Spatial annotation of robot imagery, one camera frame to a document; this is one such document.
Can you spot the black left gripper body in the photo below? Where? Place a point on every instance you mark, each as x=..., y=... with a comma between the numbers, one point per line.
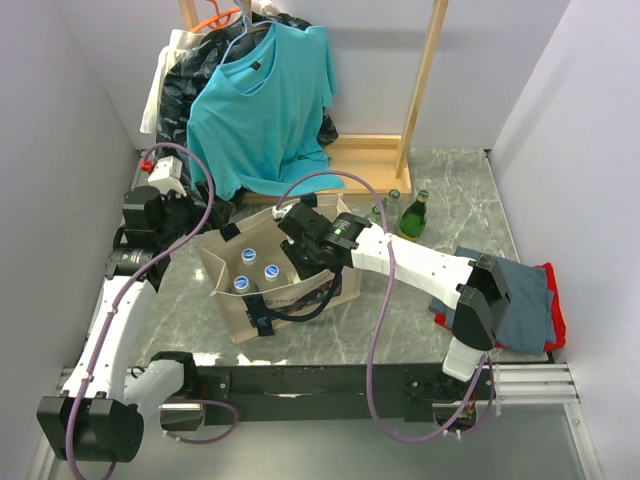
x=182, y=216

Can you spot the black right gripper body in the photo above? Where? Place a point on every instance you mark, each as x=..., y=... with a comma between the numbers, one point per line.
x=302, y=257

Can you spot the cream canvas tote bag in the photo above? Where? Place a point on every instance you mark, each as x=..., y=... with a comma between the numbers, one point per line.
x=246, y=318

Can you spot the green Perrier lemon bottle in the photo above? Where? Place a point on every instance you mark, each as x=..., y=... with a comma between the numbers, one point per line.
x=412, y=222

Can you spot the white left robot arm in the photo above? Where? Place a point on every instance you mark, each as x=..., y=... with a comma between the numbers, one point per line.
x=100, y=413

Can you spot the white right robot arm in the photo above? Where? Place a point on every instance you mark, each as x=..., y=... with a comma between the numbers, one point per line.
x=475, y=289

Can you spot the blue-cap water bottle front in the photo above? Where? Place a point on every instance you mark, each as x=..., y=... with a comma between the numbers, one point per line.
x=274, y=277

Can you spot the blue-cap water bottle rear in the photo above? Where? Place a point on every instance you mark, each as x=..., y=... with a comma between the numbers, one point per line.
x=250, y=261

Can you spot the blue-cap water bottle labelled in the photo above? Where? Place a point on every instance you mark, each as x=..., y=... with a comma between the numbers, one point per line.
x=244, y=285

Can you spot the turquoise t-shirt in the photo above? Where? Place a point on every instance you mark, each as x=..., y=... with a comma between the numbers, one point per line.
x=255, y=125

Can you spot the folded red garment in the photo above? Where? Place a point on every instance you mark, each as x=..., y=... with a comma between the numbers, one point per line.
x=557, y=316

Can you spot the dark leaf-print shirt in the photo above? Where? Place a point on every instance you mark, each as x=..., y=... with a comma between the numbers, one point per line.
x=189, y=62

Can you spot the cream hanging garment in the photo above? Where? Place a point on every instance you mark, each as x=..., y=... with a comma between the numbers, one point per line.
x=160, y=80

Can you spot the orange clothes hanger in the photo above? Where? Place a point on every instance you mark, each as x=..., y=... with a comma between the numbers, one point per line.
x=220, y=20

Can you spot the light blue clothes hanger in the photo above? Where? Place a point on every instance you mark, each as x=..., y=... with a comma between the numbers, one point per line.
x=255, y=25

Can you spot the folded grey-blue garment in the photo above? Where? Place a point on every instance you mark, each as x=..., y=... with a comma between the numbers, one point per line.
x=527, y=326

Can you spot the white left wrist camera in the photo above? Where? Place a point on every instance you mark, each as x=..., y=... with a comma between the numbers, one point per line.
x=164, y=175

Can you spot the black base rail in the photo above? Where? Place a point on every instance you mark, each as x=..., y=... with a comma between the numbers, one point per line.
x=327, y=392

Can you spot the aluminium extrusion rail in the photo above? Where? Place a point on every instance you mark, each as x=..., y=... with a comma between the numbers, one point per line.
x=535, y=384

